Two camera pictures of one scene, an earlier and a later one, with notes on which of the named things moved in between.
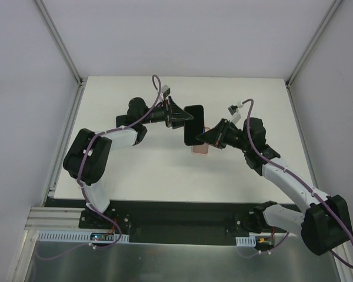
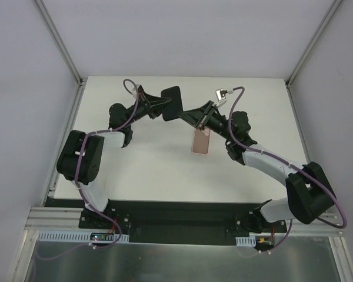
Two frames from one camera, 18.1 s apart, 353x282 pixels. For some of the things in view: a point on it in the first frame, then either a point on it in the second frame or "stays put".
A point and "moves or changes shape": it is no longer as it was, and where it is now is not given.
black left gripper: [169, 115] to [146, 102]
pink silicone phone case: [200, 149] stays put
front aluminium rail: [55, 218] stays put
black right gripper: [221, 134] to [206, 114]
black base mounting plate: [159, 220] stays put
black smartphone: [195, 127] moves or changes shape
